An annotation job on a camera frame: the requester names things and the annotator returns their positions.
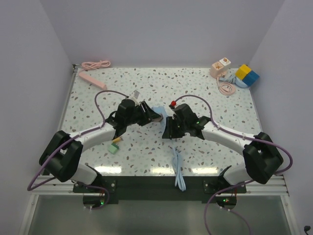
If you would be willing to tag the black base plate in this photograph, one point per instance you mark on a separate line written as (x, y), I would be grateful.
(113, 189)

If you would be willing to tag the yellow and blue cube socket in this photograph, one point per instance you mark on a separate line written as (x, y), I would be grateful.
(246, 77)

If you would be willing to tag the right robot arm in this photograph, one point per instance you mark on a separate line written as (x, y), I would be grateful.
(261, 158)

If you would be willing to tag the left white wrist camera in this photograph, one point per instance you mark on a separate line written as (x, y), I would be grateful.
(134, 97)

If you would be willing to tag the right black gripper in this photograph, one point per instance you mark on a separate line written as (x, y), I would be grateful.
(169, 133)

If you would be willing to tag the mauve plug adapter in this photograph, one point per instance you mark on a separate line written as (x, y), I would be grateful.
(159, 119)

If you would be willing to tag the blue power strip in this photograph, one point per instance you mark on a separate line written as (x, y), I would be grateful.
(161, 111)

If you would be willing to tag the aluminium frame rail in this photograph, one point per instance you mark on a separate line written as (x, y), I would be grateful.
(276, 186)

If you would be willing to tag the peach cube socket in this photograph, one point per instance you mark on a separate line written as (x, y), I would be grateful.
(219, 68)

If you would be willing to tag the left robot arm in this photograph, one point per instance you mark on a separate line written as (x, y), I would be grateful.
(62, 155)

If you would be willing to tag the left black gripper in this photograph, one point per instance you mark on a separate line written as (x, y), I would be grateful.
(148, 115)

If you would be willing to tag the green plug adapter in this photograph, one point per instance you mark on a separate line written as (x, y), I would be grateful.
(113, 148)

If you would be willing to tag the pink power strip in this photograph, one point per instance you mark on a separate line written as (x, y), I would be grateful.
(92, 81)

